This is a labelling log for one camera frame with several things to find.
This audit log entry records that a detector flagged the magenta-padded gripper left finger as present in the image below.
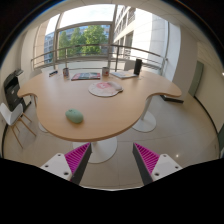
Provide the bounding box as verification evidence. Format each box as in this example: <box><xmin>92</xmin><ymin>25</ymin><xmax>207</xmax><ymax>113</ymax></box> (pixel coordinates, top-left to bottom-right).
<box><xmin>40</xmin><ymin>142</ymin><xmax>93</xmax><ymax>186</ymax></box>

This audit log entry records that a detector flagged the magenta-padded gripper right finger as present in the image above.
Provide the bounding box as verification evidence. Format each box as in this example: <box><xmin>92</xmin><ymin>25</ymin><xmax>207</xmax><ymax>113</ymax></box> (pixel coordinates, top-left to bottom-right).
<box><xmin>132</xmin><ymin>142</ymin><xmax>184</xmax><ymax>186</ymax></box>

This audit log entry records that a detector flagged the mint green computer mouse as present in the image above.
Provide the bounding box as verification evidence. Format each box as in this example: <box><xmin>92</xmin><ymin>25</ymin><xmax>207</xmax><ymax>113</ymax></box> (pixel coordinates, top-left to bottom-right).
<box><xmin>65</xmin><ymin>108</ymin><xmax>85</xmax><ymax>125</ymax></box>

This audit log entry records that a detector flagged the round pink white mouse pad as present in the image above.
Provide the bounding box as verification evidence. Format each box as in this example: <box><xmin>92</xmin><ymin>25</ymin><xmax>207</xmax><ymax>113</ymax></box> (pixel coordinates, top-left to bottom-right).
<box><xmin>87</xmin><ymin>80</ymin><xmax>124</xmax><ymax>98</ymax></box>

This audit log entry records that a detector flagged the white chair with wooden legs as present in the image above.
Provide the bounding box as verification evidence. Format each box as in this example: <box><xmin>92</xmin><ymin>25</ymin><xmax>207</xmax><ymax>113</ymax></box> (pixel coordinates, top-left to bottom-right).
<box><xmin>0</xmin><ymin>102</ymin><xmax>37</xmax><ymax>149</ymax></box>

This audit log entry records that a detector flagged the black office printer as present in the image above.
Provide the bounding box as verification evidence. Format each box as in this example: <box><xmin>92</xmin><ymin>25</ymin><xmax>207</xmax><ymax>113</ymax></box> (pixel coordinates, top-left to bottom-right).
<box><xmin>3</xmin><ymin>68</ymin><xmax>32</xmax><ymax>112</ymax></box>

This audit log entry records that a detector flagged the printed drink can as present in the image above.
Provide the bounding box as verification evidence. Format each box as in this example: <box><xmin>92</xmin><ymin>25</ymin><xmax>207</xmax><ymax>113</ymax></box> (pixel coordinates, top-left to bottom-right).
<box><xmin>62</xmin><ymin>67</ymin><xmax>70</xmax><ymax>80</ymax></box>

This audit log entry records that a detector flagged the grey-green door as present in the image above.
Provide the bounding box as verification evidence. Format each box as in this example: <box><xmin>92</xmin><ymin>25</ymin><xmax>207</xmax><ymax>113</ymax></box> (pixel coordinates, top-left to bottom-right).
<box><xmin>188</xmin><ymin>60</ymin><xmax>205</xmax><ymax>98</ymax></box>

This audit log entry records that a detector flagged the red and grey magazine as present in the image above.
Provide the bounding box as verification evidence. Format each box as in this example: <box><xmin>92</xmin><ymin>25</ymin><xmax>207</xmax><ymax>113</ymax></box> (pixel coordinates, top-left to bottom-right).
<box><xmin>70</xmin><ymin>72</ymin><xmax>102</xmax><ymax>82</ymax></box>

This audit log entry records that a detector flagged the light blue book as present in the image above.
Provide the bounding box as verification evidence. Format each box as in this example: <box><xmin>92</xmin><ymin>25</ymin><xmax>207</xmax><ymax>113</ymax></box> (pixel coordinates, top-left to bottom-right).
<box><xmin>110</xmin><ymin>70</ymin><xmax>138</xmax><ymax>80</ymax></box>

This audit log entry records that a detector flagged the black cylindrical speaker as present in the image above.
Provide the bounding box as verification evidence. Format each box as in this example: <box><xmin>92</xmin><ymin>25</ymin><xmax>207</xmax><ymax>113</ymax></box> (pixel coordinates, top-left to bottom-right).
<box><xmin>133</xmin><ymin>58</ymin><xmax>143</xmax><ymax>76</ymax></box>

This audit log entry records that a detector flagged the white mug with red print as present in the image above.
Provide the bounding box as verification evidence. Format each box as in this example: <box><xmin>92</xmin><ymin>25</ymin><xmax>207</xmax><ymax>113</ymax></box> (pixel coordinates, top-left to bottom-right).
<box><xmin>101</xmin><ymin>66</ymin><xmax>111</xmax><ymax>77</ymax></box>

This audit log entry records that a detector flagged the metal balcony railing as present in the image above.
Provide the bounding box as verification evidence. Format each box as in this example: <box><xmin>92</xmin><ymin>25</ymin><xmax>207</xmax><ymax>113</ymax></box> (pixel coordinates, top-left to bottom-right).
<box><xmin>30</xmin><ymin>43</ymin><xmax>168</xmax><ymax>73</ymax></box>

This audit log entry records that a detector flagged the white table pedestal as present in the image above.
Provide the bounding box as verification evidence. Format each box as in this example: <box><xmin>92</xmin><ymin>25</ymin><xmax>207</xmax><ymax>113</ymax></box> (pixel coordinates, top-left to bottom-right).
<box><xmin>72</xmin><ymin>136</ymin><xmax>118</xmax><ymax>164</ymax></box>
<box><xmin>132</xmin><ymin>96</ymin><xmax>158</xmax><ymax>134</ymax></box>

